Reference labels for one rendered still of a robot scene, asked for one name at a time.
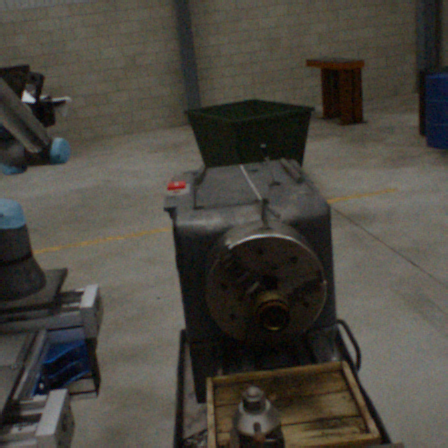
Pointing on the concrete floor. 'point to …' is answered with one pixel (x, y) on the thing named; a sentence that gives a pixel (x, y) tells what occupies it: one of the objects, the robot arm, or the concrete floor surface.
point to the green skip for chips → (250, 132)
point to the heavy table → (351, 69)
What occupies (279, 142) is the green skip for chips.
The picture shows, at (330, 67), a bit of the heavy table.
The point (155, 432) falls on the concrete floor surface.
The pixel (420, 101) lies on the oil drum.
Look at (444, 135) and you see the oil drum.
